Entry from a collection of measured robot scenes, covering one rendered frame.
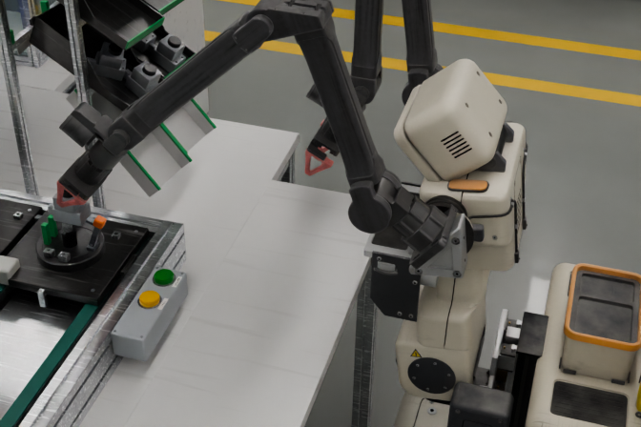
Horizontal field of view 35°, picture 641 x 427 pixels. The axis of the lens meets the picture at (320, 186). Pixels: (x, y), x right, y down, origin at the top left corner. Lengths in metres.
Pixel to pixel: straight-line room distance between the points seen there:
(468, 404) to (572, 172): 2.21
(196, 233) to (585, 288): 0.87
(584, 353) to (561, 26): 3.44
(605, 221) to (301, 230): 1.85
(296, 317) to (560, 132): 2.52
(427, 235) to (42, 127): 1.34
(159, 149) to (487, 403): 0.92
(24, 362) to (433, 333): 0.82
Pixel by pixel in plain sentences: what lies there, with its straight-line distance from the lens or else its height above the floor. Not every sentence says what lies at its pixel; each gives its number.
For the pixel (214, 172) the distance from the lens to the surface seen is 2.58.
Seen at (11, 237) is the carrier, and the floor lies 0.97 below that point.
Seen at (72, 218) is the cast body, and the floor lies 1.08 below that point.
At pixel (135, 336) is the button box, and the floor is 0.96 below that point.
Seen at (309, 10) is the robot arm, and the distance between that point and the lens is 1.67.
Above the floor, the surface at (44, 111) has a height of 0.86.
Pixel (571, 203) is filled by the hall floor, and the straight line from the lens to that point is 4.06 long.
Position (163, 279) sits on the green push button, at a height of 0.97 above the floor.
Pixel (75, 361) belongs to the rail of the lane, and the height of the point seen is 0.96.
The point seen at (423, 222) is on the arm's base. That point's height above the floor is 1.22.
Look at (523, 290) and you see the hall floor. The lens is 3.60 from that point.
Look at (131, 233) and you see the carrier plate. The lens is 2.22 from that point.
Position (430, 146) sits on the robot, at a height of 1.30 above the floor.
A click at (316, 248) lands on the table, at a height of 0.86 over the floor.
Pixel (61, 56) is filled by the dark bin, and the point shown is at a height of 1.29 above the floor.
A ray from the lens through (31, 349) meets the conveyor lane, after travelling 2.07.
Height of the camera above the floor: 2.31
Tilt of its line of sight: 35 degrees down
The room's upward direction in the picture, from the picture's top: 1 degrees clockwise
